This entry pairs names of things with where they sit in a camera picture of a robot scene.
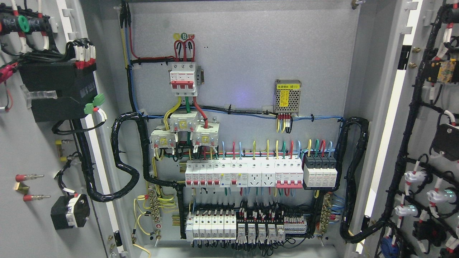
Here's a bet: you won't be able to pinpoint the lower relay terminal row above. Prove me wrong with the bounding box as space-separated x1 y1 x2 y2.
235 202 308 248

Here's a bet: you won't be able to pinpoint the black left cable loom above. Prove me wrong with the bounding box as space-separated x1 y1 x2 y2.
74 112 185 203

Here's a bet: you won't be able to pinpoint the grey cabinet door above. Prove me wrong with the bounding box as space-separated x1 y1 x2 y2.
1 0 123 258
364 0 458 258

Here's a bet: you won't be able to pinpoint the brass ground busbar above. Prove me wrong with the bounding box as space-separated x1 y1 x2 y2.
147 183 162 247
318 192 332 235

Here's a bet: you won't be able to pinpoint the red white main breaker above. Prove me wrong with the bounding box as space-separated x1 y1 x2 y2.
169 62 204 97

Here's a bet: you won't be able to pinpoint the yellow indicator lamp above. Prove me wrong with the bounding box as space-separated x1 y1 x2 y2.
55 139 73 162

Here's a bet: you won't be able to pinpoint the metal mesh power supply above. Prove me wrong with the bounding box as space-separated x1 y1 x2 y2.
274 80 302 114

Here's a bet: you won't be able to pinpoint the white rotary selector switch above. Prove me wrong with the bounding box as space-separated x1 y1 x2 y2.
50 194 90 230

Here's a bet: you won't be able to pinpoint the black digital power meter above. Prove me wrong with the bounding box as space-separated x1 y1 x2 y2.
19 60 105 123

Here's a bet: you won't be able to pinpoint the red terminal post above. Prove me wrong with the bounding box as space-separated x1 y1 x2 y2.
23 194 51 202

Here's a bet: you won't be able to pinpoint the white socket and breaker row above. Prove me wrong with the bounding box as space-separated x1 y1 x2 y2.
185 157 303 189

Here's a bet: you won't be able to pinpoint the brass left ground busbar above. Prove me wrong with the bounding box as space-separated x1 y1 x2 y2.
147 183 162 247

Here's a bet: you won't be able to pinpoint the white lower breaker row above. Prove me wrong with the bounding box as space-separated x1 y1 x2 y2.
185 209 237 242

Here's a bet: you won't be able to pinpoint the brass right ground busbar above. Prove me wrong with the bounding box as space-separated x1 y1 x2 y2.
318 192 332 235

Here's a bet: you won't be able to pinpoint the black white surge protector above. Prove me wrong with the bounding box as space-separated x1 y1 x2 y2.
303 154 338 192

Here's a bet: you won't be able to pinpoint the white current transformers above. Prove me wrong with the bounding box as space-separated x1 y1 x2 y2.
150 111 219 149

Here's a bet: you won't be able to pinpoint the black cable loom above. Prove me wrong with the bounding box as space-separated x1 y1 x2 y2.
74 112 185 203
335 117 389 244

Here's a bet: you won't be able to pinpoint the black right cable loom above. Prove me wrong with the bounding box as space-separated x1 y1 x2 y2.
335 117 389 244

